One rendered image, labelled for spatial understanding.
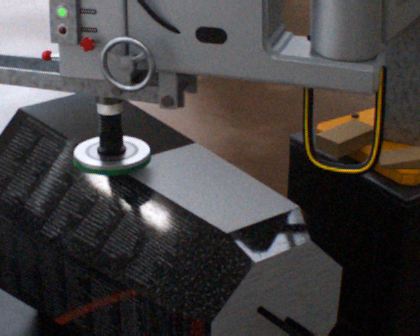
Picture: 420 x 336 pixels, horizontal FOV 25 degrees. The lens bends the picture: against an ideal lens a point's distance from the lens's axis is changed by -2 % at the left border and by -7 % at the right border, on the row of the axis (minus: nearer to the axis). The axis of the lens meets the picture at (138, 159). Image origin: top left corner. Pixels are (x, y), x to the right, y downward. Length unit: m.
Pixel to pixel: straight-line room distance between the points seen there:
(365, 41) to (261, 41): 0.27
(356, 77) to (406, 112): 0.72
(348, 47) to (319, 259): 0.59
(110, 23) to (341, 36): 0.60
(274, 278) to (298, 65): 0.55
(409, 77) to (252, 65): 0.76
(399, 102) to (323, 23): 0.77
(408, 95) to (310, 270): 0.76
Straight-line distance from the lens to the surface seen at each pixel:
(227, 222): 2.49
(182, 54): 2.48
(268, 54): 2.42
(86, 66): 2.58
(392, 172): 2.94
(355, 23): 2.36
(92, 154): 2.75
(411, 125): 3.09
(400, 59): 3.03
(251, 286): 2.46
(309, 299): 2.64
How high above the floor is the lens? 1.99
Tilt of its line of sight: 24 degrees down
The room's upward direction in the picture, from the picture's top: 2 degrees counter-clockwise
